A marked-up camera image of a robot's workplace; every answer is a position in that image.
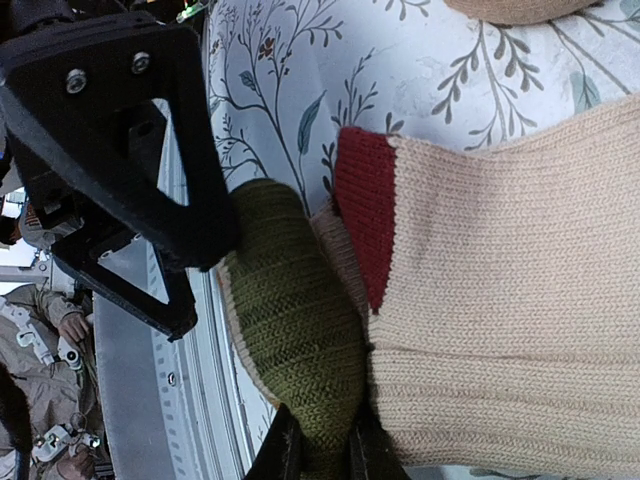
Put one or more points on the aluminium front rail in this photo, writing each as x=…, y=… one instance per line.
x=185, y=409

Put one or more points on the beige striped sock pair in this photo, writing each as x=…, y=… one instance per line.
x=486, y=306

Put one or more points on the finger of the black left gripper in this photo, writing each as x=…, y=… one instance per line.
x=68, y=87
x=78, y=255

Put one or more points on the brown tan sock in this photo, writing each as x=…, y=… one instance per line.
x=518, y=12

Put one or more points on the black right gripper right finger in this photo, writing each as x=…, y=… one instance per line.
x=371, y=456

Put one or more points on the person in beige clothing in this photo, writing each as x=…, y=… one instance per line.
x=48, y=380

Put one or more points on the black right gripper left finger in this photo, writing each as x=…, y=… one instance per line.
x=280, y=456

